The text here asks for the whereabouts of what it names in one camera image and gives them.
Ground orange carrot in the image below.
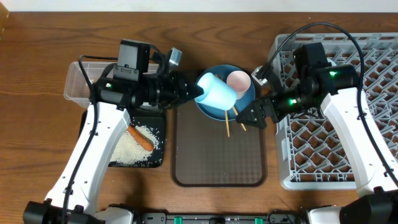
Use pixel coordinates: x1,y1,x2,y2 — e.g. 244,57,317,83
127,126,154,152

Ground spilled white rice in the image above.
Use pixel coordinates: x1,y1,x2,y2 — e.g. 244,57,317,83
109,125,164,168

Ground light blue cup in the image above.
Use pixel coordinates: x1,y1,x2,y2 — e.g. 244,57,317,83
195,72,237,111

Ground clear plastic bin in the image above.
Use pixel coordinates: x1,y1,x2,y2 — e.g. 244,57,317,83
63,61,162,110

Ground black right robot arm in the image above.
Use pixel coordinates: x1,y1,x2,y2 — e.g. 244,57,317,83
236,43,397,223

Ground pink cup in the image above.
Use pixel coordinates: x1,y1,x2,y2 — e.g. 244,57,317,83
226,70,251,100

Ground grey dishwasher rack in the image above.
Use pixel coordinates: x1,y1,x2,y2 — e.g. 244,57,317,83
269,32,397,190

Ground black plastic tray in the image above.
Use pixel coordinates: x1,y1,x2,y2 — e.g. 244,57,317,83
130,114,165,148

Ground dark blue plate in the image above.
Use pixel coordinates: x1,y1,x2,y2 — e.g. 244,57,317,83
196,65,256,121

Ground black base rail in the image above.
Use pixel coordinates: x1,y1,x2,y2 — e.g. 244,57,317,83
96,203,343,224

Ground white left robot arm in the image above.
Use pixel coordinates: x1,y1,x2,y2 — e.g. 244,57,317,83
23,63,203,223

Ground brown serving tray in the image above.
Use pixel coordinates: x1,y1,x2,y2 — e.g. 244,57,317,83
170,68,268,188

